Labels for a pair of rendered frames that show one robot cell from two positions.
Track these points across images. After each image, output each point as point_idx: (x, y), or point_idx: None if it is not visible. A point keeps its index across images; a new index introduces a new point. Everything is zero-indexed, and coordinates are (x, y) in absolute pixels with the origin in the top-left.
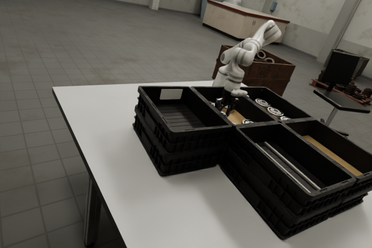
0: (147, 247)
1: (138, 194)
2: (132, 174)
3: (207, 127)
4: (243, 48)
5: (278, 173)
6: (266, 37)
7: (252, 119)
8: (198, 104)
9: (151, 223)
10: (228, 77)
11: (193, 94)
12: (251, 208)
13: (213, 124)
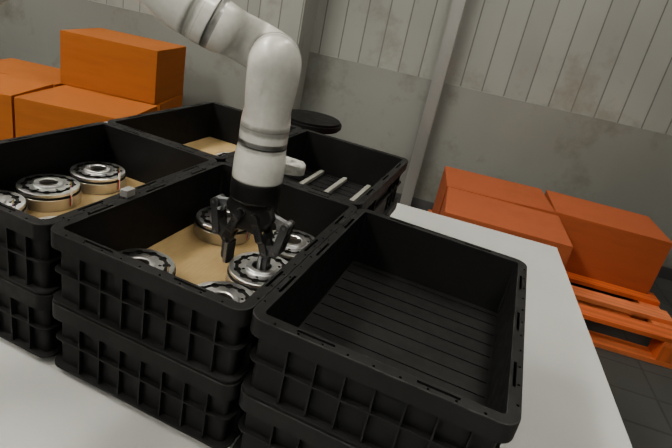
0: (565, 329)
1: (547, 377)
2: (542, 413)
3: (429, 231)
4: (234, 32)
5: (395, 178)
6: None
7: (177, 221)
8: (305, 291)
9: (546, 339)
10: (278, 146)
11: (287, 298)
12: None
13: (340, 261)
